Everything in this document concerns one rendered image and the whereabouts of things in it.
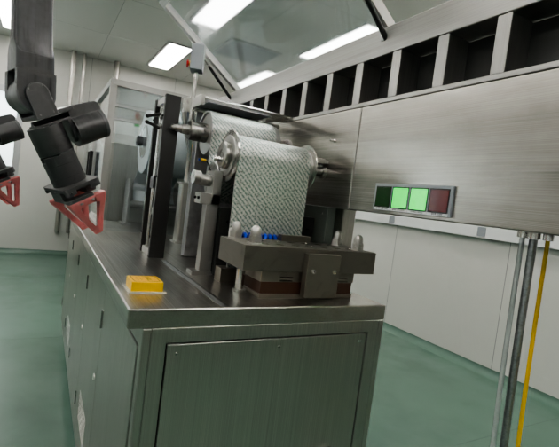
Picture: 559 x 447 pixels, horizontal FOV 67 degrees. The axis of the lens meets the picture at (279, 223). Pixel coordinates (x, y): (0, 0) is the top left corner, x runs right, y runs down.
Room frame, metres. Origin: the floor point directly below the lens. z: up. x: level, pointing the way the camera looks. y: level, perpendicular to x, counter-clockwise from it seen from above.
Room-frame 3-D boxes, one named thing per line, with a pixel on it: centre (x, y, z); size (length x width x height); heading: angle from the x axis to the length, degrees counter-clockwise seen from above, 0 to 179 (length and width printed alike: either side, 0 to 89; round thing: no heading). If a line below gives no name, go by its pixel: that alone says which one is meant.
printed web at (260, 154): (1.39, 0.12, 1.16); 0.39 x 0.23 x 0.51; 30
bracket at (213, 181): (1.22, 0.22, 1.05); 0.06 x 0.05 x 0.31; 120
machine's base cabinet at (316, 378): (2.06, 0.58, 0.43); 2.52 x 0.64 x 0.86; 30
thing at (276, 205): (1.22, 0.03, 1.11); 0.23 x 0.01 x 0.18; 120
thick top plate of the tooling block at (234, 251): (1.14, -0.06, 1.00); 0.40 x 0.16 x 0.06; 120
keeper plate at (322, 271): (1.06, -0.12, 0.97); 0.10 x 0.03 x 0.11; 120
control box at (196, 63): (1.71, 0.41, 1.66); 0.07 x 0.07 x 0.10; 8
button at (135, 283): (0.96, 0.29, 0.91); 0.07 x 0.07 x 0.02; 30
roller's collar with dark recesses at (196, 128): (1.42, 0.31, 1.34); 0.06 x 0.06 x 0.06; 30
